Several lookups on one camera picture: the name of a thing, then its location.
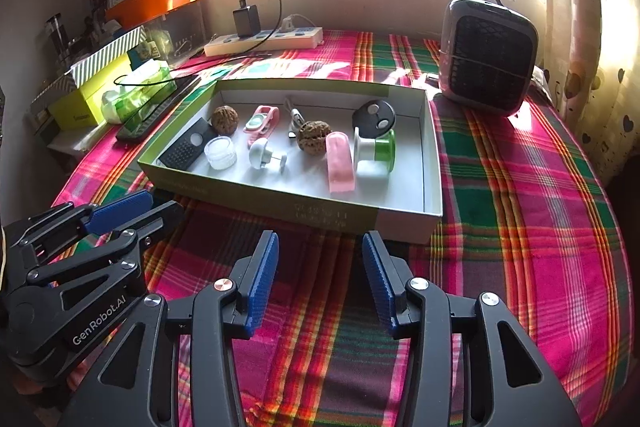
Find white power strip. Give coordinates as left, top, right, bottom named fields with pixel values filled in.
left=203, top=26, right=324, bottom=58

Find black smartphone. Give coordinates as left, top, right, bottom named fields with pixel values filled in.
left=116, top=74, right=201, bottom=142

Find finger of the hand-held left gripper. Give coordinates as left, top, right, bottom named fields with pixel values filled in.
left=25, top=200, right=187, bottom=315
left=2, top=189, right=154, bottom=255

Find brown walnut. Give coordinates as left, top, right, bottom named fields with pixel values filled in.
left=210, top=105, right=239, bottom=136
left=297, top=121, right=329, bottom=152

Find beige heart-print curtain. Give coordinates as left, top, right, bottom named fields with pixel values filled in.
left=540, top=0, right=640, bottom=188

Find black rectangular device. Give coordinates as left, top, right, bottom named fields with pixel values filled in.
left=157, top=117, right=219, bottom=172

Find small desk fan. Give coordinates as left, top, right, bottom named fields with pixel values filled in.
left=438, top=0, right=539, bottom=118

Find green white cardboard box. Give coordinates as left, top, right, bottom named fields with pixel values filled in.
left=137, top=78, right=444, bottom=245

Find black oval disc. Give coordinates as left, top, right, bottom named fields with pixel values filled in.
left=351, top=100, right=397, bottom=138

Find small white black clip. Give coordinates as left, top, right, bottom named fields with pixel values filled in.
left=285, top=99, right=307, bottom=140

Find white plug with cord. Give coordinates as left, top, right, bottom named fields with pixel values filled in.
left=280, top=13, right=321, bottom=34

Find clear plastic container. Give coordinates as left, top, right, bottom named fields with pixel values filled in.
left=145, top=2, right=208, bottom=70

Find striped box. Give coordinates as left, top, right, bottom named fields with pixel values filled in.
left=30, top=25, right=147, bottom=108

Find pink rectangular bar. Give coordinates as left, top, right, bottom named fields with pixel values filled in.
left=325, top=132, right=357, bottom=194

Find yellow-green box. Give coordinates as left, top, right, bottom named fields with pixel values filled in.
left=48, top=54, right=133, bottom=130

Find black charger cable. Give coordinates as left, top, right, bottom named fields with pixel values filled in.
left=114, top=0, right=283, bottom=88

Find plaid tablecloth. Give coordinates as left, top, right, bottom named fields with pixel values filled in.
left=52, top=29, right=633, bottom=427

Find green white spool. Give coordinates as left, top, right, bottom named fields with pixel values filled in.
left=352, top=127, right=397, bottom=176

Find pink carabiner clip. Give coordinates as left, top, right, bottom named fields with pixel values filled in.
left=243, top=105, right=281, bottom=148

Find black charger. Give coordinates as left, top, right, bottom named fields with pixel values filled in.
left=232, top=4, right=262, bottom=38

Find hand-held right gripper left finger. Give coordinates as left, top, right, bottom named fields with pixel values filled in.
left=57, top=229, right=280, bottom=427

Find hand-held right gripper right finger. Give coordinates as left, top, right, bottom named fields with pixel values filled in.
left=361, top=230, right=583, bottom=427

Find green tissue pack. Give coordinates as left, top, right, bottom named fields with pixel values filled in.
left=101, top=59, right=178, bottom=125

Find white mushroom knob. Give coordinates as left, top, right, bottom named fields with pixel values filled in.
left=248, top=139, right=288, bottom=174

